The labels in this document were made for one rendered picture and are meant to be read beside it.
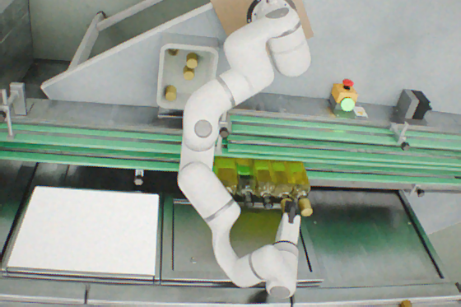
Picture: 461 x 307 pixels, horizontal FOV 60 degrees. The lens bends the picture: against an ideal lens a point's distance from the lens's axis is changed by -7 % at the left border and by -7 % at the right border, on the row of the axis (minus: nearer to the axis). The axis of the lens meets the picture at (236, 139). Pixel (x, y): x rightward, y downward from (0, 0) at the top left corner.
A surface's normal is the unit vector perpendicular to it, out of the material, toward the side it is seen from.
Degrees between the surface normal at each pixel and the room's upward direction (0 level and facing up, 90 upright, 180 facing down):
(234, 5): 1
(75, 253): 90
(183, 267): 90
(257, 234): 90
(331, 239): 91
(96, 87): 0
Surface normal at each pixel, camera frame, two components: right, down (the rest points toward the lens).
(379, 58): 0.10, 0.60
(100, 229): 0.16, -0.80
